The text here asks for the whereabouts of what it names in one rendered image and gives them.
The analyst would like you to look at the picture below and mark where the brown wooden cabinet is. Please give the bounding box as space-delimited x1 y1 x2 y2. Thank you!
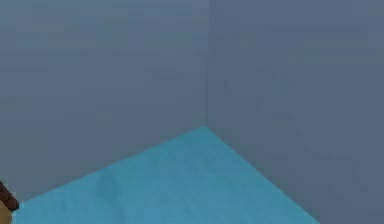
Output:
0 180 20 224

